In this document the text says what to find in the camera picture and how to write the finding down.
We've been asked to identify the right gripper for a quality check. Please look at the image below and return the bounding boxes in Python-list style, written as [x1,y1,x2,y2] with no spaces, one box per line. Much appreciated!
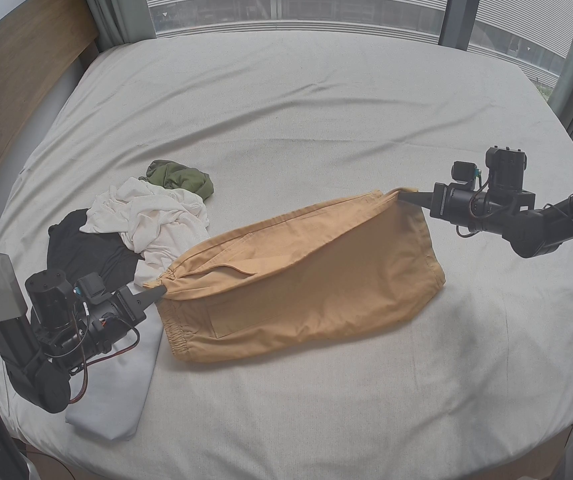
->
[430,183,492,229]

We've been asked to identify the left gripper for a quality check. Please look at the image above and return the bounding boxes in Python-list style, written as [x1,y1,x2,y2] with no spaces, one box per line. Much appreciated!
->
[80,284,148,354]

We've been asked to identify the tan shorts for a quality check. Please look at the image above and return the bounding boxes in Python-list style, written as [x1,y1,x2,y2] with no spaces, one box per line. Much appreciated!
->
[141,187,447,366]

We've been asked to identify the bed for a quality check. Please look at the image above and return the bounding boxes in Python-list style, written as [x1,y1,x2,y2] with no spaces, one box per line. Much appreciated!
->
[0,0,573,480]

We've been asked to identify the black garment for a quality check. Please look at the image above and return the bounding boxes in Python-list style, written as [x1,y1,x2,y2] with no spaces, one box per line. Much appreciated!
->
[46,209,147,301]

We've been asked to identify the pale grey garment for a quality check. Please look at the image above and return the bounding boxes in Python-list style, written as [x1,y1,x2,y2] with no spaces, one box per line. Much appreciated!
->
[65,308,164,441]

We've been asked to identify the white garment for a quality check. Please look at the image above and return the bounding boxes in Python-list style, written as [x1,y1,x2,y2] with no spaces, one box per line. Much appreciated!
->
[80,177,212,289]

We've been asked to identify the green garment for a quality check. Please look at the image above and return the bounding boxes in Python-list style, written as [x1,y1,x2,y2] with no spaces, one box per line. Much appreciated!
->
[139,160,215,202]

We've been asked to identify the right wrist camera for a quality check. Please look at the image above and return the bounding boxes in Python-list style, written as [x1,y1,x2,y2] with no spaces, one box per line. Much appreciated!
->
[450,160,482,189]

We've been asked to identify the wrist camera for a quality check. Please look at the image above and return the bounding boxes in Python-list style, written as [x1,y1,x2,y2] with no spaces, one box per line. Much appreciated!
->
[74,274,107,305]
[450,160,482,189]

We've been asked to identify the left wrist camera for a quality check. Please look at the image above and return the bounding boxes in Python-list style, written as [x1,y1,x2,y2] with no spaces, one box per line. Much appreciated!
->
[74,274,107,305]

